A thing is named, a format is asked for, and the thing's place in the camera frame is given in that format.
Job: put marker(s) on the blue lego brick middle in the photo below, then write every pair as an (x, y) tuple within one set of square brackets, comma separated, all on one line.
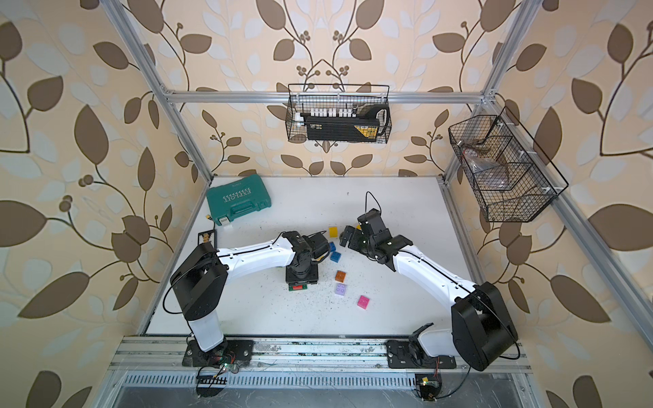
[(335, 256)]

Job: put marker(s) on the black battery charger in basket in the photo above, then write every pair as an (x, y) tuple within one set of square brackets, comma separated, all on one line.
[(369, 123)]

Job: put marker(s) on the red black cable yellow plug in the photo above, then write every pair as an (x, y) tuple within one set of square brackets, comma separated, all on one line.
[(209, 218)]

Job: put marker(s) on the dark green long lego brick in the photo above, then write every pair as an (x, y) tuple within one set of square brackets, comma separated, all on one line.
[(295, 288)]

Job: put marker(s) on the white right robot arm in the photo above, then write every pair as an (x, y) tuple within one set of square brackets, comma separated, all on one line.
[(481, 329)]

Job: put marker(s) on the black wire basket back wall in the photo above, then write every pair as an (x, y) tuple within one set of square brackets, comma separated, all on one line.
[(336, 95)]

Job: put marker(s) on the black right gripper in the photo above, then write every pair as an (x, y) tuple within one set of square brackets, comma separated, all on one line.
[(354, 243)]

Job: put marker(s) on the orange lego brick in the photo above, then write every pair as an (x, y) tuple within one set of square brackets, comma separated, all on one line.
[(340, 276)]

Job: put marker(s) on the lilac lego brick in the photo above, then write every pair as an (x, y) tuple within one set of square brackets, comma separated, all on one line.
[(340, 289)]

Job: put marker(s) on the green plastic tool case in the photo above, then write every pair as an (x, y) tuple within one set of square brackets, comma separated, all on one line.
[(237, 199)]

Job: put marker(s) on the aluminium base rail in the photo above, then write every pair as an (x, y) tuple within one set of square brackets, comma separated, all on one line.
[(279, 363)]

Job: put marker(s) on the black wire basket wall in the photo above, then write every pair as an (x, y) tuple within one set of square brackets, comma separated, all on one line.
[(336, 95), (534, 181)]

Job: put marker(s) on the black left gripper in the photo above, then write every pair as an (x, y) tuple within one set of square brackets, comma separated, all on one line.
[(296, 279)]

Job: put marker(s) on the pink lego brick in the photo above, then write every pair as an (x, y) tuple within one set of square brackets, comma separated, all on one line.
[(363, 302)]

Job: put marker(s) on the plastic bag in basket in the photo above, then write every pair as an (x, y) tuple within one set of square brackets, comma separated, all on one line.
[(485, 170)]

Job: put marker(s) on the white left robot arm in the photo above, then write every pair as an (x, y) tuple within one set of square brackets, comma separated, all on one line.
[(198, 285)]

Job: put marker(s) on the black parallel charging board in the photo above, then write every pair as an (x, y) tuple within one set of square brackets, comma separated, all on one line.
[(209, 236)]

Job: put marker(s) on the black wire basket right wall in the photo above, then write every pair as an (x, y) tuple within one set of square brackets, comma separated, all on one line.
[(534, 181)]

